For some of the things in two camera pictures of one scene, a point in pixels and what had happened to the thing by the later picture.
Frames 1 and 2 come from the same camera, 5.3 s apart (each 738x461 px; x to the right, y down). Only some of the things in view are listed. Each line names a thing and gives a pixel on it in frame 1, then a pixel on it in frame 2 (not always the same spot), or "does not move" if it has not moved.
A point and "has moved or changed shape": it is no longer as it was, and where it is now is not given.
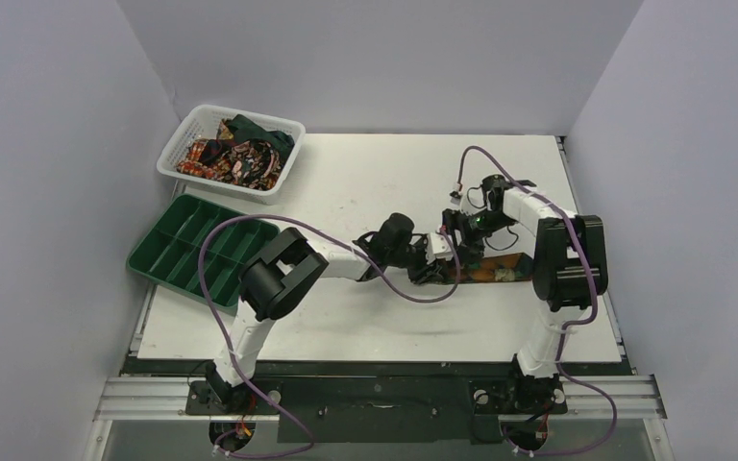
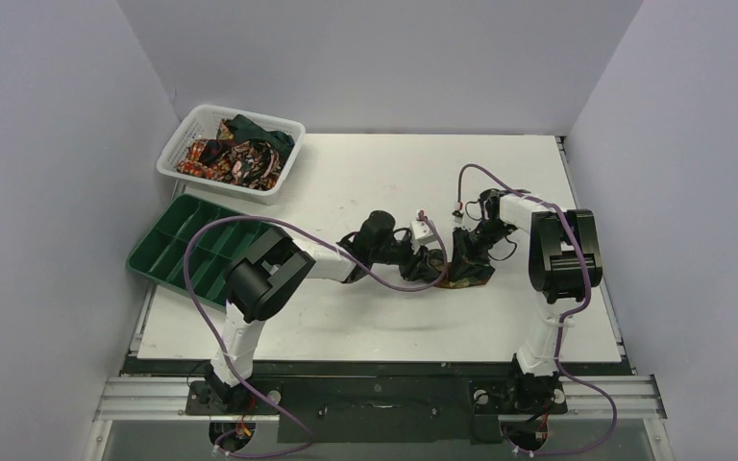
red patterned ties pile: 253,162 does not move
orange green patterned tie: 504,268 has moved or changed shape
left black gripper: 425,273 does not move
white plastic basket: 233,154 does not move
